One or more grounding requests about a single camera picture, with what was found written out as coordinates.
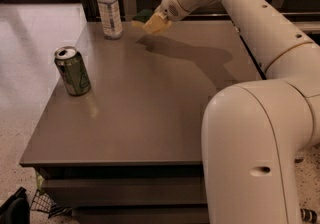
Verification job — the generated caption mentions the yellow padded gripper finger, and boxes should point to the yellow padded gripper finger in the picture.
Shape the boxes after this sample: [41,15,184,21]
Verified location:
[143,12,172,34]

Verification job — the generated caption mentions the black bag on floor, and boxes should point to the black bag on floor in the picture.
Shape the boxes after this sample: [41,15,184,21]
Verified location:
[0,187,30,224]

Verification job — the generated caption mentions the green soda can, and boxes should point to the green soda can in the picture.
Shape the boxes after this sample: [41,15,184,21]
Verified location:
[54,46,91,96]

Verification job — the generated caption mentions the black white striped handle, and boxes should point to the black white striped handle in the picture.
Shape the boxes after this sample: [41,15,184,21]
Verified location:
[300,208,318,224]

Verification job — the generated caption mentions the grey drawer cabinet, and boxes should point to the grey drawer cabinet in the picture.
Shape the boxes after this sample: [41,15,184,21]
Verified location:
[19,20,268,224]

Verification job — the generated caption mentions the grey drawer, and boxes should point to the grey drawer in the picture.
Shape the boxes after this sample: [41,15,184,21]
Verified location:
[42,177,206,208]
[72,206,209,224]

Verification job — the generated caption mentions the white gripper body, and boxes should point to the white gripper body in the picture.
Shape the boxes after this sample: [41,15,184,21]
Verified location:
[155,0,187,22]

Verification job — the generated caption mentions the left metal wall bracket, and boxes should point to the left metal wall bracket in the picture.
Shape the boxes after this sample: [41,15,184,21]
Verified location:
[123,0,137,21]

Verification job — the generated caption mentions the green and yellow sponge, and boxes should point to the green and yellow sponge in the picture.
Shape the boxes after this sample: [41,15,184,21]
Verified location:
[131,9,153,27]

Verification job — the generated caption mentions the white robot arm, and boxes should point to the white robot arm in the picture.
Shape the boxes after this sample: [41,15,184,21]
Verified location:
[144,0,319,224]

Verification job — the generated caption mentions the black wire basket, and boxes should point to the black wire basket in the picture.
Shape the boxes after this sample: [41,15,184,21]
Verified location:
[30,190,72,218]

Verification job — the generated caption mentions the lower grey drawer front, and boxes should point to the lower grey drawer front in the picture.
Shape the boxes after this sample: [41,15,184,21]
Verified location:
[72,206,209,224]

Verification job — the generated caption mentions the upper grey drawer front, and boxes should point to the upper grey drawer front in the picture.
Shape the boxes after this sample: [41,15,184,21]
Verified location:
[42,177,206,208]

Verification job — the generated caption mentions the clear plastic water bottle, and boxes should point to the clear plastic water bottle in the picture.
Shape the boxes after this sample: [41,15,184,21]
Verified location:
[97,0,123,40]

